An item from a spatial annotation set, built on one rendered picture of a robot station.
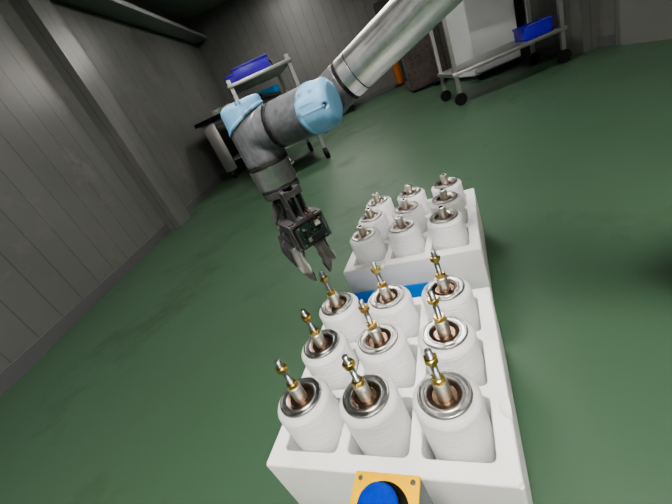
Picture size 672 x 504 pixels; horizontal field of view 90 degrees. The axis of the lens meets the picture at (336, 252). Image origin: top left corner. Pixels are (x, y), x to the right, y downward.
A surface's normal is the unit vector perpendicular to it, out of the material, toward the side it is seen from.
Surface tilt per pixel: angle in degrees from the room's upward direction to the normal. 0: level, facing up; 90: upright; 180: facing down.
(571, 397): 0
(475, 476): 0
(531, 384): 0
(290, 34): 90
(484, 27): 90
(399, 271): 90
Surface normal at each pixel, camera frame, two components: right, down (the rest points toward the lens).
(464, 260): -0.28, 0.54
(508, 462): -0.38, -0.82
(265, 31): 0.04, 0.45
